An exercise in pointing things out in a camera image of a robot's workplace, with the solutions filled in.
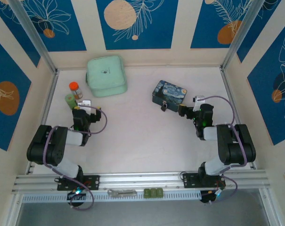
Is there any aluminium frame post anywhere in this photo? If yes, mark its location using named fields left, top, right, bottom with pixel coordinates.
left=9, top=0, right=58, bottom=74
left=220, top=0, right=267, bottom=72

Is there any mint green zip pouch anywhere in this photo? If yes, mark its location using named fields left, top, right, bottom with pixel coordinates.
left=85, top=55, right=129, bottom=98

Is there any starry night tin box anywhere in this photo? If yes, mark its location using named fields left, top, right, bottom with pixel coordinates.
left=152, top=80, right=188, bottom=112

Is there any green cylinder roll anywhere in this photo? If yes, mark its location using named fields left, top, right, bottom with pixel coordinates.
left=65, top=94, right=78, bottom=110

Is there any right black controller board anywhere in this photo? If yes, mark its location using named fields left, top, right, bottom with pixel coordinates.
left=200, top=190, right=222, bottom=204

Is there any black controller board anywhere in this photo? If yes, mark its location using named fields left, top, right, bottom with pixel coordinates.
left=200, top=190, right=222, bottom=204
left=66, top=190, right=87, bottom=201

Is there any left aluminium frame post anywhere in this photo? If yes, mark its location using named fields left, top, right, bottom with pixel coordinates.
left=9, top=0, right=58, bottom=74

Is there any left black controller board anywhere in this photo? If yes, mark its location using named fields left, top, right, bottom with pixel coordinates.
left=66, top=190, right=87, bottom=201

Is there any orange-lid spice jar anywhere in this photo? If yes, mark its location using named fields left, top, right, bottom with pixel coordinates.
left=69, top=81, right=84, bottom=100

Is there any right aluminium frame post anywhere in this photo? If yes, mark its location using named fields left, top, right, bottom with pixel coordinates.
left=220, top=0, right=267, bottom=72

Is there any right aluminium side rail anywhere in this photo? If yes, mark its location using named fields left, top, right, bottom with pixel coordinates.
left=220, top=67, right=257, bottom=170

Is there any left aluminium side rail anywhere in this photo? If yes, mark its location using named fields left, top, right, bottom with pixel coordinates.
left=25, top=70, right=60, bottom=175

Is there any white slotted cable duct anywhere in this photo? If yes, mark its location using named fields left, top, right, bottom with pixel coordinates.
left=22, top=190, right=202, bottom=204

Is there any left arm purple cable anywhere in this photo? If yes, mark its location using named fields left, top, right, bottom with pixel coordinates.
left=42, top=105, right=108, bottom=211

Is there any grey metal bracket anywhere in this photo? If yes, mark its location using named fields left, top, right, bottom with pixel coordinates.
left=107, top=189, right=138, bottom=198

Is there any aluminium mounting rail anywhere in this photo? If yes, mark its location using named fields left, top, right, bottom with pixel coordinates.
left=11, top=169, right=271, bottom=195

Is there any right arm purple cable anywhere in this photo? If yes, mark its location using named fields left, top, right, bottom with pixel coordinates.
left=200, top=95, right=248, bottom=206

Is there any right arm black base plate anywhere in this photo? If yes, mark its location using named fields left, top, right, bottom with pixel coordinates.
left=179, top=171, right=228, bottom=189

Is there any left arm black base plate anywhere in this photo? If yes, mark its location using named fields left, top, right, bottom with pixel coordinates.
left=54, top=174, right=101, bottom=192

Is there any aluminium side rail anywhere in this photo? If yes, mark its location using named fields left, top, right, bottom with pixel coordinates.
left=220, top=67, right=257, bottom=170
left=25, top=70, right=60, bottom=175

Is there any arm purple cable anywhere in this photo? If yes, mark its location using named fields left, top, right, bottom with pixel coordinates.
left=42, top=105, right=108, bottom=211
left=200, top=95, right=248, bottom=206

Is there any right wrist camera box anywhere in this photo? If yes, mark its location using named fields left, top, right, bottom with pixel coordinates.
left=193, top=95, right=206, bottom=111

